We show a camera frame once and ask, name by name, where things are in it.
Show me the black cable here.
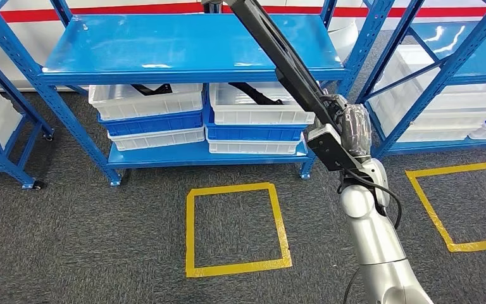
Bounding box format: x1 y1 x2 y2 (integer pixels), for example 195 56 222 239
342 268 361 304
337 167 403 229

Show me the black and pale wrist camera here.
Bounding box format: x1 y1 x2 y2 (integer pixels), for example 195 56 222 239
307 123 363 172

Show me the black plastic bracket part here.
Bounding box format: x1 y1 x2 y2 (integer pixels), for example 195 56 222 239
228 82 285 106
131 83 173 96

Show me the yellow floor tape square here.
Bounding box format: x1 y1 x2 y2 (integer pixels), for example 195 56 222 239
185 182 293 279
405 161 486 253

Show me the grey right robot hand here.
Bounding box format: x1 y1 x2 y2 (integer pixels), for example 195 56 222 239
318 94 373 163

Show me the white car with red stripe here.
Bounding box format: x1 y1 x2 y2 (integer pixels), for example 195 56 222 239
0 0 486 92

